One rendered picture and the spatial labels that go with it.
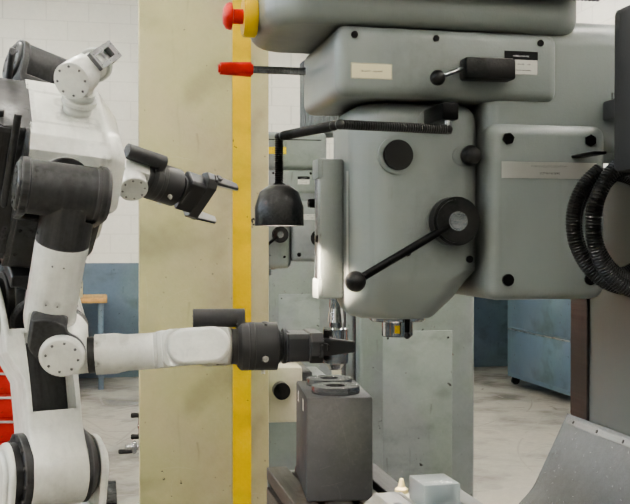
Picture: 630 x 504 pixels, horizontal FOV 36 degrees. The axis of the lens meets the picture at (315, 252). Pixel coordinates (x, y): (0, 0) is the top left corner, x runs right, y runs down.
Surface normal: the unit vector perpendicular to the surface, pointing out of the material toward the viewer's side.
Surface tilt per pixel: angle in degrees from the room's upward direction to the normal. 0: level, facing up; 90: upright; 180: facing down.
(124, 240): 90
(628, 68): 90
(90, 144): 76
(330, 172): 90
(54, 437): 60
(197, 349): 80
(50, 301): 111
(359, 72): 90
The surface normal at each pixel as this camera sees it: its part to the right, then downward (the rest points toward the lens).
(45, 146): 0.40, -0.24
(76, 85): -0.22, 0.44
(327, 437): 0.11, 0.01
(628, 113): -0.98, 0.00
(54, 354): 0.17, 0.37
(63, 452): 0.45, -0.49
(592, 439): -0.87, -0.45
